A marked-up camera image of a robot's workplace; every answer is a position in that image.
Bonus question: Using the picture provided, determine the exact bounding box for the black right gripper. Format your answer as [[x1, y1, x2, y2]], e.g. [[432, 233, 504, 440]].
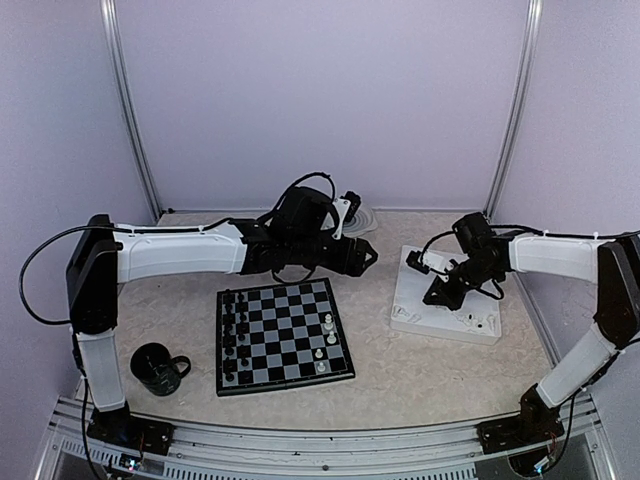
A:
[[424, 255, 501, 310]]

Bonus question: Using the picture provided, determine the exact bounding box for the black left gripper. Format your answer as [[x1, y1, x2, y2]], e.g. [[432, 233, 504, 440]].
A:
[[289, 233, 379, 277]]

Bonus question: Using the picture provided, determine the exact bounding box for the white plastic tray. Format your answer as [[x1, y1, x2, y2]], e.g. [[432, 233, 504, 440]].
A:
[[389, 245, 502, 345]]

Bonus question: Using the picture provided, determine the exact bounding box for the black and grey chessboard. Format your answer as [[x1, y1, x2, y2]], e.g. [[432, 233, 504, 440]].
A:
[[215, 278, 356, 397]]

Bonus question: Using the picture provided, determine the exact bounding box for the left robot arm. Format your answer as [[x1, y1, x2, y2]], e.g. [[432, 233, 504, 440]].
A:
[[66, 186, 378, 445]]

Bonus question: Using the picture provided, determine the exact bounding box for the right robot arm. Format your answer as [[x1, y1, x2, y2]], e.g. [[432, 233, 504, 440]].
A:
[[407, 212, 639, 444]]

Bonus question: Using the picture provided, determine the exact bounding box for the grey swirl ceramic plate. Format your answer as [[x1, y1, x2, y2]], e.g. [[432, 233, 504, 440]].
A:
[[342, 203, 378, 237]]

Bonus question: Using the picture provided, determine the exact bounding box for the black mug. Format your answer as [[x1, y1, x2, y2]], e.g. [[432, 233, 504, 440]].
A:
[[130, 342, 192, 397]]

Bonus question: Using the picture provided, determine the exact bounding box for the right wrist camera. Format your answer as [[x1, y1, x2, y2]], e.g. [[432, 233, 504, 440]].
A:
[[406, 250, 453, 276]]

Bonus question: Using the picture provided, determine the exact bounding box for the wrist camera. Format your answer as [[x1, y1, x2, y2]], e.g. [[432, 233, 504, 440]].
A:
[[406, 250, 453, 276], [331, 190, 361, 239]]

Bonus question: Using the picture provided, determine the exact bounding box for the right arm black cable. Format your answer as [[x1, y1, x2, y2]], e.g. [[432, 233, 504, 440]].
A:
[[419, 228, 461, 261]]

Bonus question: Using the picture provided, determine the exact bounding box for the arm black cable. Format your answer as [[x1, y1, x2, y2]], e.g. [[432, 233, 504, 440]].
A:
[[419, 228, 461, 261], [19, 171, 337, 326]]

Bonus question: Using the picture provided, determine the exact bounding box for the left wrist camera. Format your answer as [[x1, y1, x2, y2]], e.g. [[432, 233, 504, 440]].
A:
[[331, 190, 361, 239]]

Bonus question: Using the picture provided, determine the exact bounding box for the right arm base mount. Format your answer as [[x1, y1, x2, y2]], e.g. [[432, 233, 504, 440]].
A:
[[476, 415, 565, 455]]

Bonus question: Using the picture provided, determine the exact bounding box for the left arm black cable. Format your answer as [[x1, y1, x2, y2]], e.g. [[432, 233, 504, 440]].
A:
[[19, 171, 337, 326]]

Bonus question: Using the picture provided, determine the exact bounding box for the right aluminium frame post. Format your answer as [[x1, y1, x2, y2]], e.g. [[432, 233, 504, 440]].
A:
[[484, 0, 544, 218]]

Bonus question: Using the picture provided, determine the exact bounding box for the aluminium frame post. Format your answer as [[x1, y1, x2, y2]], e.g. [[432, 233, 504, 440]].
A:
[[484, 0, 544, 218], [100, 0, 163, 221]]

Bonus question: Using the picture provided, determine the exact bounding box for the aluminium front rail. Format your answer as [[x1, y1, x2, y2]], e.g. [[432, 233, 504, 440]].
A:
[[34, 404, 616, 480]]

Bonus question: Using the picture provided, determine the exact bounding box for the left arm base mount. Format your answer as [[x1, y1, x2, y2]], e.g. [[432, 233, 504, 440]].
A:
[[87, 407, 174, 456]]

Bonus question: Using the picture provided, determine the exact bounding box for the left aluminium frame post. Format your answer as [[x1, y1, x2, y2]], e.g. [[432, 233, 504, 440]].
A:
[[100, 0, 163, 221]]

